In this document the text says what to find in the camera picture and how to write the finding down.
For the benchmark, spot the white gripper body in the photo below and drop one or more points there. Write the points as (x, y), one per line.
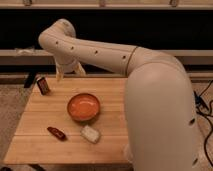
(67, 64)

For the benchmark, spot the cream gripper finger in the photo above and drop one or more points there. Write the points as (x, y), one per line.
(59, 73)
(79, 70)

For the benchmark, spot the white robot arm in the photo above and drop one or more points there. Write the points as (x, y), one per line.
(159, 103)

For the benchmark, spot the orange ceramic bowl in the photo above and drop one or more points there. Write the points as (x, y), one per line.
(83, 107)

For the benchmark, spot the dark red small box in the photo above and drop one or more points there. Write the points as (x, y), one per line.
(43, 86)

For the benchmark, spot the wooden table board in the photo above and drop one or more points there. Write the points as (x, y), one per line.
(32, 143)

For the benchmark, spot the white sponge block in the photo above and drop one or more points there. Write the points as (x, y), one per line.
(90, 134)

